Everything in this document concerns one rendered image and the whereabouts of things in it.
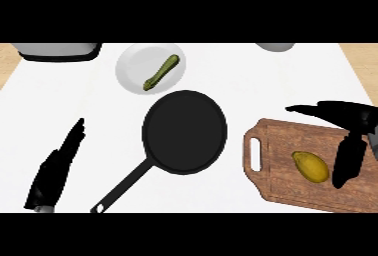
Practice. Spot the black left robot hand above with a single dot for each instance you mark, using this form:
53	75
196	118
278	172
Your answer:
53	170

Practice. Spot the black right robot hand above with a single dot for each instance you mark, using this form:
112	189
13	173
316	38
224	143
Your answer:
350	156

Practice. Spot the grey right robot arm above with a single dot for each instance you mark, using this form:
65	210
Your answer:
374	141

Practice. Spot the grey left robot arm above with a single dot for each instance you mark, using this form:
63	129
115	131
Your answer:
43	209

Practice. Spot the yellow lemon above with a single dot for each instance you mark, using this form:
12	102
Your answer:
310	166

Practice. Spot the wooden cutting board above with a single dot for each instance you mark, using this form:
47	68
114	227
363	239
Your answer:
285	166

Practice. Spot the black frying pan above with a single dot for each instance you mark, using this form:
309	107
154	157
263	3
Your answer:
185	131

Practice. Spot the grey and black appliance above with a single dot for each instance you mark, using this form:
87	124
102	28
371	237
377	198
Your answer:
56	50

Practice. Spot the white plate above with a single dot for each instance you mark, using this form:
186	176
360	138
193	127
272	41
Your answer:
140	65

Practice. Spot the grey round object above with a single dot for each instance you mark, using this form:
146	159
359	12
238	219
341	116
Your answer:
275	46

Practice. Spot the green zucchini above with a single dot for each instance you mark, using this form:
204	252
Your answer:
161	73

